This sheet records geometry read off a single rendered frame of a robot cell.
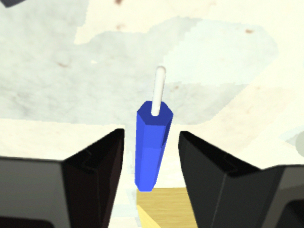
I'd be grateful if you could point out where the white cylinder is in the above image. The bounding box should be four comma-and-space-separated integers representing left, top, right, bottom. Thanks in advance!
295, 131, 304, 157

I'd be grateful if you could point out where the blue stylus with white tip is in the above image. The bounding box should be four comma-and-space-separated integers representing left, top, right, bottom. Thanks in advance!
134, 65, 173, 191

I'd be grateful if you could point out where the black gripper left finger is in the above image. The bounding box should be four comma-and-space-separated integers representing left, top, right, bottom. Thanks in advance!
0, 128, 125, 228

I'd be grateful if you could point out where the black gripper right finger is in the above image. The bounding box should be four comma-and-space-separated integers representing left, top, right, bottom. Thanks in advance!
178, 131, 304, 228

